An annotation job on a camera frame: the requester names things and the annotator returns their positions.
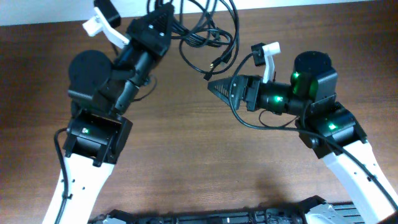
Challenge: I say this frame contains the black right camera cable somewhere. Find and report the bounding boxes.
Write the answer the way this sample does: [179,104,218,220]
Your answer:
[228,51,398,212]

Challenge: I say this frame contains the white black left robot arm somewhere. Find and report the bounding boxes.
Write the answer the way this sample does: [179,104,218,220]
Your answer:
[44,1,174,223]

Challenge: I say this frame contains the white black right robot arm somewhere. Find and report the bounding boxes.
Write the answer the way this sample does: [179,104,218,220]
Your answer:
[208,50,397,223]

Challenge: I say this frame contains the black USB cable bundle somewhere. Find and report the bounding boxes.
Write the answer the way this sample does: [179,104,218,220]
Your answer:
[147,0,240,82]

